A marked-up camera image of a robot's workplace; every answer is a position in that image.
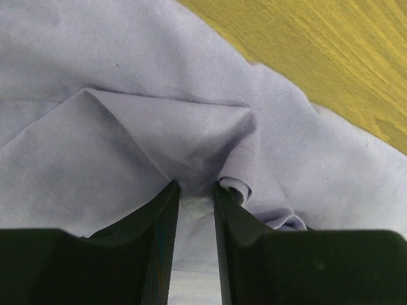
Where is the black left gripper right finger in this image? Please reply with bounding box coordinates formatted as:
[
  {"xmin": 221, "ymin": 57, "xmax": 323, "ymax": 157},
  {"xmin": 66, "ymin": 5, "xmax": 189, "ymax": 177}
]
[{"xmin": 214, "ymin": 184, "xmax": 406, "ymax": 304}]

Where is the lavender t-shirt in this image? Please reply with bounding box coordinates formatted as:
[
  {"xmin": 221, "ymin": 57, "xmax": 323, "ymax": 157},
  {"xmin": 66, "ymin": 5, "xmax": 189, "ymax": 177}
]
[{"xmin": 1, "ymin": 1, "xmax": 406, "ymax": 304}]

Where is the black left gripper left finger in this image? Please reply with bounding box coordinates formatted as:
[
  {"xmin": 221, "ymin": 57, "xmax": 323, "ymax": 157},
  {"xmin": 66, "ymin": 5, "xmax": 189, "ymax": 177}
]
[{"xmin": 1, "ymin": 181, "xmax": 180, "ymax": 304}]

